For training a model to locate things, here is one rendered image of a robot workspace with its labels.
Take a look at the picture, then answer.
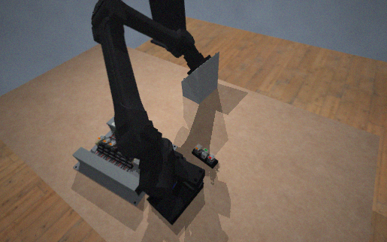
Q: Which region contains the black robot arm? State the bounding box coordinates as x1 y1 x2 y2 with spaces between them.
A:
91 0 211 198

